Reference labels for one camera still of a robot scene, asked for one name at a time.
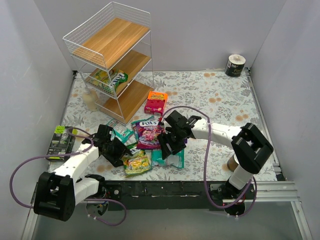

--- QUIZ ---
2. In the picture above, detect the metal tin can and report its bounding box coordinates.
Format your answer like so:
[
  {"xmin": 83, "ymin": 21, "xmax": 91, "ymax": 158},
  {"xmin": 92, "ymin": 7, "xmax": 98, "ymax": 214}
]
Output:
[{"xmin": 226, "ymin": 154, "xmax": 239, "ymax": 172}]

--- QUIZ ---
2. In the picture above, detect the green yellow Fox's candy bag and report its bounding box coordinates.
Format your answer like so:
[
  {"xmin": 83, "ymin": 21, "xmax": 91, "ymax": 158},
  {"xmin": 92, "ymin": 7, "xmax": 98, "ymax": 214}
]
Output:
[
  {"xmin": 121, "ymin": 147, "xmax": 152, "ymax": 178},
  {"xmin": 85, "ymin": 68, "xmax": 128, "ymax": 95}
]

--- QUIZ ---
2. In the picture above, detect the floral patterned table mat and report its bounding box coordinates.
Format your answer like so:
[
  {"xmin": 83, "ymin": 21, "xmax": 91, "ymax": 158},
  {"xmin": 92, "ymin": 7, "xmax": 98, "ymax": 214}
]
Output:
[{"xmin": 62, "ymin": 71, "xmax": 263, "ymax": 181}]

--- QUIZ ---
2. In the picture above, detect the black green product box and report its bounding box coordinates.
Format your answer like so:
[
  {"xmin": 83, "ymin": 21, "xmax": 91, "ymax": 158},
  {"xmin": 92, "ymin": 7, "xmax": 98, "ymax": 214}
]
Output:
[{"xmin": 46, "ymin": 125, "xmax": 76, "ymax": 162}]

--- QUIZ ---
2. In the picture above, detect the teal mint candy bag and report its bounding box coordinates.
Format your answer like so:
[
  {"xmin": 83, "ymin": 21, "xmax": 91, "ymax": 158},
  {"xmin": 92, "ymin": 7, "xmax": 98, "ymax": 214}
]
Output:
[
  {"xmin": 106, "ymin": 119, "xmax": 134, "ymax": 144},
  {"xmin": 151, "ymin": 149, "xmax": 185, "ymax": 169}
]

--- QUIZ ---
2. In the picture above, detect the white wire wooden shelf rack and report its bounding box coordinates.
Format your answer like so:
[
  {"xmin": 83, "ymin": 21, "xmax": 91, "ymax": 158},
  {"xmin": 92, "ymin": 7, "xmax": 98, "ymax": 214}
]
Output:
[{"xmin": 63, "ymin": 2, "xmax": 155, "ymax": 125}]

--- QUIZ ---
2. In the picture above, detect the cream liquid bottle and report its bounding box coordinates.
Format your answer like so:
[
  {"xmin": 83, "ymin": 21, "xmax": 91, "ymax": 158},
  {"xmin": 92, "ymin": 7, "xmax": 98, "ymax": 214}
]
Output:
[{"xmin": 82, "ymin": 88, "xmax": 98, "ymax": 112}]

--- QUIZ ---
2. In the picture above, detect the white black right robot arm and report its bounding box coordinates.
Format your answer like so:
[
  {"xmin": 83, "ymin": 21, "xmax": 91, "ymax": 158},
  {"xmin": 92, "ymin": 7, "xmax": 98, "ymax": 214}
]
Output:
[{"xmin": 157, "ymin": 110, "xmax": 274, "ymax": 199}]

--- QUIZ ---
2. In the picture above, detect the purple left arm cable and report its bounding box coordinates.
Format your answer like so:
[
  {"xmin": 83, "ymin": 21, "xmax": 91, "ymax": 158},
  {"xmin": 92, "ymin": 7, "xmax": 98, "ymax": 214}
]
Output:
[{"xmin": 9, "ymin": 126, "xmax": 128, "ymax": 226}]

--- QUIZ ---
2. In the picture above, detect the red orange candy box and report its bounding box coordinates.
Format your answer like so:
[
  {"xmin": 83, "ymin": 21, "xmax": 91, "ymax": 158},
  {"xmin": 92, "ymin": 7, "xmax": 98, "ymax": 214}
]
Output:
[{"xmin": 144, "ymin": 91, "xmax": 168, "ymax": 116}]

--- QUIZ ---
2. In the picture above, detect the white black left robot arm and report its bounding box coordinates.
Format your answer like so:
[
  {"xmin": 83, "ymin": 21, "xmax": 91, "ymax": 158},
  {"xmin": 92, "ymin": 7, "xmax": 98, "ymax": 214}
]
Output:
[{"xmin": 33, "ymin": 124, "xmax": 130, "ymax": 222}]

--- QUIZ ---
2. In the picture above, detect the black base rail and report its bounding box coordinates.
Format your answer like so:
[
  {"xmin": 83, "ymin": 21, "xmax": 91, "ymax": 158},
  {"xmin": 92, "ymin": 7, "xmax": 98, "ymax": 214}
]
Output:
[{"xmin": 82, "ymin": 178, "xmax": 257, "ymax": 211}]

